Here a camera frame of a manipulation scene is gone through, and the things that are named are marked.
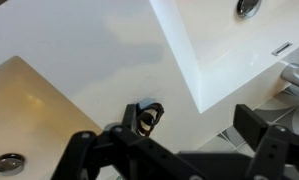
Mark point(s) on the white sink basin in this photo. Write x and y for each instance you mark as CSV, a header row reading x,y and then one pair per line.
x,y
222,43
32,110

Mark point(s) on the chrome overflow slot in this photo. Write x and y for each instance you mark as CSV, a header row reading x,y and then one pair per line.
x,y
282,49

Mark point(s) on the chrome faucet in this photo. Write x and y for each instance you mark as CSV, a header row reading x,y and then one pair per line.
x,y
297,75

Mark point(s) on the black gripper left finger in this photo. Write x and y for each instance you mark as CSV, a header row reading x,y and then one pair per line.
x,y
129,116

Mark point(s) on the black claw hair clip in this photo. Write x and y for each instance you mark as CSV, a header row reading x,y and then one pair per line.
x,y
159,111

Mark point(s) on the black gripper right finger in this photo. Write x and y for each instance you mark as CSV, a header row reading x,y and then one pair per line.
x,y
250,125

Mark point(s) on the chrome sink drain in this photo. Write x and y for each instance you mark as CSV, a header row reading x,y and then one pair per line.
x,y
9,164
248,7

